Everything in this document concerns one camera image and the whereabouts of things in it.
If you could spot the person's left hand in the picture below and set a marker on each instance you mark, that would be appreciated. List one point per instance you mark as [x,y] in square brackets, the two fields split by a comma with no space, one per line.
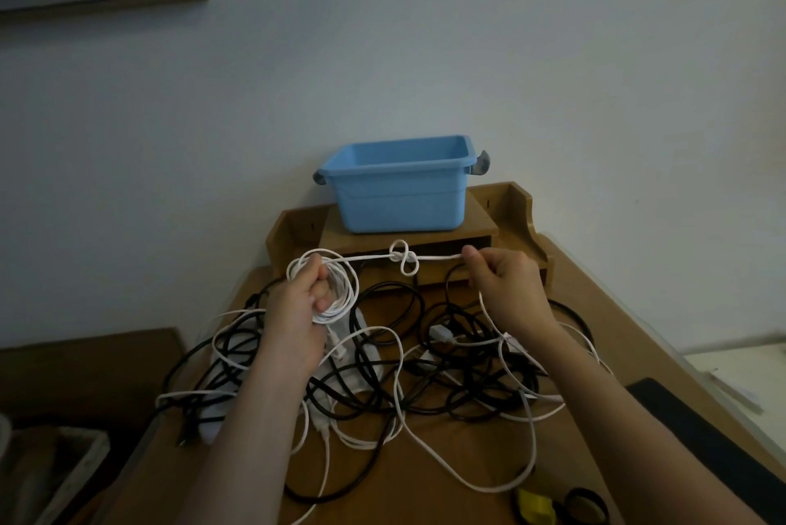
[292,316]

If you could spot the person's right thumb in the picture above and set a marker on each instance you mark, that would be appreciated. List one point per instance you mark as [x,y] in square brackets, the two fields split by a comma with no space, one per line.
[476,274]

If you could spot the white power strip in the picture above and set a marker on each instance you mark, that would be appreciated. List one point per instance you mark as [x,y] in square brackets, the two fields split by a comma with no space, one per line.
[353,368]

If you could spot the blue plastic bin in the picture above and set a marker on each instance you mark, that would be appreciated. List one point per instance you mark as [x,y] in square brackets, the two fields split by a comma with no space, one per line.
[399,193]

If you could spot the black desk mat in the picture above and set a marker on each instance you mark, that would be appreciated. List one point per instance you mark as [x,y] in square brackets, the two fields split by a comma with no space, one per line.
[706,445]

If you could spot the dark brown cabinet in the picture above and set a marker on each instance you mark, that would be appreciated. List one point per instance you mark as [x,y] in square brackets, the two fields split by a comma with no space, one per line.
[86,371]

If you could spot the wooden desk organizer shelf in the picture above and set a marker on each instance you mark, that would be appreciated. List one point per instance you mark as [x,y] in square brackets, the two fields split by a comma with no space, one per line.
[503,211]

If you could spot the white plug adapter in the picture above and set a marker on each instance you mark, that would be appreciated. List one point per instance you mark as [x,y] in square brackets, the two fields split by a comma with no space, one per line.
[442,335]

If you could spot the person's left forearm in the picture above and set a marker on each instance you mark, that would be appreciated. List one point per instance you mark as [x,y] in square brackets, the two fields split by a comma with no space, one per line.
[245,438]

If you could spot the person's left thumb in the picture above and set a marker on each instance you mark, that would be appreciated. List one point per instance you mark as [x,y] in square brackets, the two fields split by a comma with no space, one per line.
[319,276]

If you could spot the person's right forearm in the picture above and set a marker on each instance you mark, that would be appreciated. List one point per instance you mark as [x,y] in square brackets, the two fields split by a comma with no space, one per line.
[626,438]

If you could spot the person's right hand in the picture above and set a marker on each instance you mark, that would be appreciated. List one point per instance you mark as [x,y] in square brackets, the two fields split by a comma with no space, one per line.
[513,297]

